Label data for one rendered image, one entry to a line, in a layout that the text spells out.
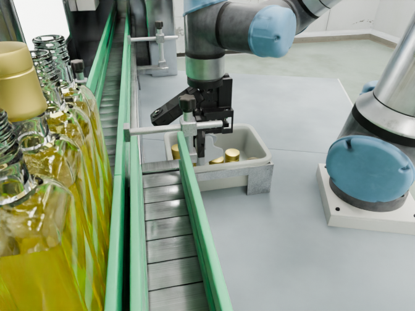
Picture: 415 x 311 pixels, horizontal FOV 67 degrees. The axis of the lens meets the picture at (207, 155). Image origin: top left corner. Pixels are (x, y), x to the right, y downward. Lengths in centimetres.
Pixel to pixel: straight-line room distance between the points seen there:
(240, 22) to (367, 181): 30
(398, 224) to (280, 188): 24
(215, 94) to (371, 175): 32
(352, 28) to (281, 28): 514
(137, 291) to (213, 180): 40
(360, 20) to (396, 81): 522
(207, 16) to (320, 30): 484
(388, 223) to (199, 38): 49
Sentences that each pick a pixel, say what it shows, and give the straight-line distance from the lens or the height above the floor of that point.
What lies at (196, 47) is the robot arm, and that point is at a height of 107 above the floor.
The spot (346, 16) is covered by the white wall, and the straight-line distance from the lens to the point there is 552.
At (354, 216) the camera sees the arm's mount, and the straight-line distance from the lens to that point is 68.
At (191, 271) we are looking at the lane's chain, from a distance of 41.
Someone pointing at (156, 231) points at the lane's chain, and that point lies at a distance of 46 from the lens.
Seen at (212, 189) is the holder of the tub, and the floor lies 78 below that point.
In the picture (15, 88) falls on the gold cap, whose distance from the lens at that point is 24.
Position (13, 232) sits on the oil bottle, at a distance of 21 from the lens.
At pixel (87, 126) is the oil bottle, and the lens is 32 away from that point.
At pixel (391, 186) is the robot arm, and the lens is 50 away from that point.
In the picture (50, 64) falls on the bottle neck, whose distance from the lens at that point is 30.
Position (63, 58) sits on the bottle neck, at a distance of 35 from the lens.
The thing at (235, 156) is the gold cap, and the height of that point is 81.
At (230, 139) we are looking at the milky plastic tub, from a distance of 80.
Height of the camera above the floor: 121
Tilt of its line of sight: 34 degrees down
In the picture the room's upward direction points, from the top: straight up
